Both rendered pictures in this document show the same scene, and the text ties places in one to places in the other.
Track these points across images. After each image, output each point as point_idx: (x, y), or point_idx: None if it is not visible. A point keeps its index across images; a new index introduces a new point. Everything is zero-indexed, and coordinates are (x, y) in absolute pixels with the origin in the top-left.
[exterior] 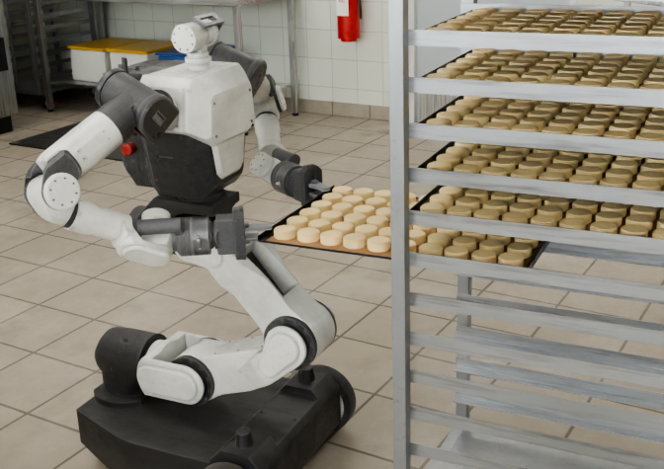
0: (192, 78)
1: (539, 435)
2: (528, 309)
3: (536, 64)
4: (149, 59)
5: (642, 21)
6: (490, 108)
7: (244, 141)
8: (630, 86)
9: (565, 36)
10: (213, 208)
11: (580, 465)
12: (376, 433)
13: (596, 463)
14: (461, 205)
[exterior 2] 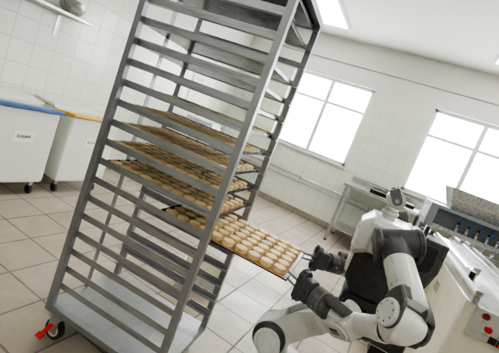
0: (375, 209)
1: (174, 255)
2: (152, 277)
3: (214, 135)
4: (448, 247)
5: (184, 101)
6: (226, 160)
7: (351, 259)
8: (194, 122)
9: (222, 114)
10: (344, 282)
11: (110, 325)
12: None
13: (101, 323)
14: (227, 195)
